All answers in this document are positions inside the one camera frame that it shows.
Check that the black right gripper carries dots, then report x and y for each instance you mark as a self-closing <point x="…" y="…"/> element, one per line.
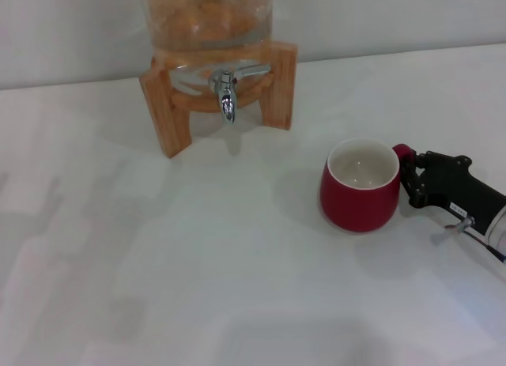
<point x="446" y="184"/>

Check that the red ceramic cup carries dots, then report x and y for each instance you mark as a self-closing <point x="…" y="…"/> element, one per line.
<point x="356" y="208"/>

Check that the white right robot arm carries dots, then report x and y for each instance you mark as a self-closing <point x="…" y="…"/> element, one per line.
<point x="499" y="227"/>

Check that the wooden dispenser stand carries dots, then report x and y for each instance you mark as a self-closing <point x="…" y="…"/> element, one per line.
<point x="282" y="93"/>

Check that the glass water dispenser jar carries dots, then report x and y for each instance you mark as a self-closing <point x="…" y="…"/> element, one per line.
<point x="205" y="18"/>

